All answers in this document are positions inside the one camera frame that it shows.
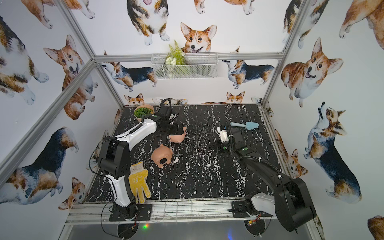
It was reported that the pink piggy bank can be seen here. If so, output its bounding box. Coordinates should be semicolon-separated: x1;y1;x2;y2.
151;144;173;169
169;127;187;143

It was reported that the pink pot green plant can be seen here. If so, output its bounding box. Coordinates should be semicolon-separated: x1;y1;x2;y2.
134;104;155;122

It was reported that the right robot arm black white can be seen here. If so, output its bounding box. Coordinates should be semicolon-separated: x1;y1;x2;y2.
215;122;317;232

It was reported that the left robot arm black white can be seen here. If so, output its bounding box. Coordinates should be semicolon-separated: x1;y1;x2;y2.
98;99;184;208

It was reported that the aluminium front rail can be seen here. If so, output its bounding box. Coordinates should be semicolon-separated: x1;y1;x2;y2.
64;197;314;226

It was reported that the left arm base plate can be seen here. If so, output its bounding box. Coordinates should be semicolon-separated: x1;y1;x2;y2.
109;203;153;222

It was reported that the teal silicone spatula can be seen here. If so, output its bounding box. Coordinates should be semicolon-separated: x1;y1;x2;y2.
230;122;259;130

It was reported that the yellow work glove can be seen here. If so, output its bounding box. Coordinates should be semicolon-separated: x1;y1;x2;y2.
128;162;152;205

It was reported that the white wire wall basket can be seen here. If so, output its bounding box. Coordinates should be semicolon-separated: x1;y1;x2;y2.
151;53;219;80

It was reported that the green fern plant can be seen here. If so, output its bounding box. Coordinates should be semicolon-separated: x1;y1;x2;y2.
165;41;186;78

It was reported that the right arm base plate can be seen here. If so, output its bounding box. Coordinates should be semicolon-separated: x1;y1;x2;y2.
229;200;272;218

